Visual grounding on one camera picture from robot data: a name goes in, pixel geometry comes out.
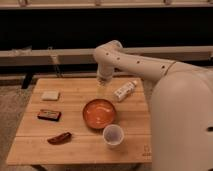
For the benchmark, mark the translucent cylindrical end tool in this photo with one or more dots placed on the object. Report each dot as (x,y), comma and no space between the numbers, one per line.
(102,87)

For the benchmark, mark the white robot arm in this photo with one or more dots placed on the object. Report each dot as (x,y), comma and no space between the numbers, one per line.
(181,106)

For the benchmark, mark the white bottle lying down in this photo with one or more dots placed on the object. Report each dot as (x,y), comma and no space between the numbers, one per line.
(125,90)

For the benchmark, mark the orange bowl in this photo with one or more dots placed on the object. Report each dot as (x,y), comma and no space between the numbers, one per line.
(99,113)

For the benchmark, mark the wooden table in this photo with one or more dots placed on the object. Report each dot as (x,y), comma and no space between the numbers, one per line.
(30,146)

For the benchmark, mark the white plastic cup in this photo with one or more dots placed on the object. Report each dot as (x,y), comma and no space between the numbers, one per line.
(113,135)

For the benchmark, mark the white sponge block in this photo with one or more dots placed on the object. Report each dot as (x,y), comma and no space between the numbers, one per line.
(50,96)

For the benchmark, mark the brown chocolate bar wrapper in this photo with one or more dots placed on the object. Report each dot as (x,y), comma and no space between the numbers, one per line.
(60,138)

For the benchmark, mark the dark rectangular box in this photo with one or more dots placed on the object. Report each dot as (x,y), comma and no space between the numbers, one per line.
(49,115)

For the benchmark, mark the long grey bench rail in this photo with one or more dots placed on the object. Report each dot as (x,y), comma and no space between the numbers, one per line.
(81,60)

